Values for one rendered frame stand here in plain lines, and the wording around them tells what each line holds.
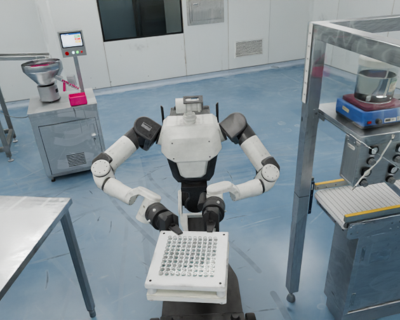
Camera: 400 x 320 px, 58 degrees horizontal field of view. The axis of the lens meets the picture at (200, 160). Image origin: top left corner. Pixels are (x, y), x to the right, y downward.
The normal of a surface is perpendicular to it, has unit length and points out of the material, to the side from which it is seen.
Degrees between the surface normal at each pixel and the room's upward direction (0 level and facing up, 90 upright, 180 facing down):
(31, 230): 0
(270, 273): 0
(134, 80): 90
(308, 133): 90
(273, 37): 90
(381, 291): 90
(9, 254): 0
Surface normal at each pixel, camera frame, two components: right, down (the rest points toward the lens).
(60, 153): 0.35, 0.40
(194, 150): 0.03, 0.48
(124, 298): -0.05, -0.88
